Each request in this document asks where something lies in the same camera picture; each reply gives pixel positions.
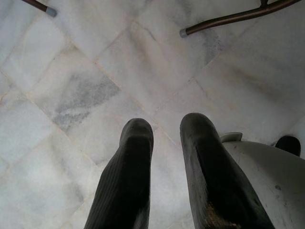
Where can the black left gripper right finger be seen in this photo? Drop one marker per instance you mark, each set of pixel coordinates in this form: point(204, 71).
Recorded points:
point(214, 179)

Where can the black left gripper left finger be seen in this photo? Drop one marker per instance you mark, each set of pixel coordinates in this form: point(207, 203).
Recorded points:
point(126, 179)

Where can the marble print folding table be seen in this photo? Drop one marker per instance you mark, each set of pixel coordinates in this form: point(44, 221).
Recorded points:
point(193, 30)

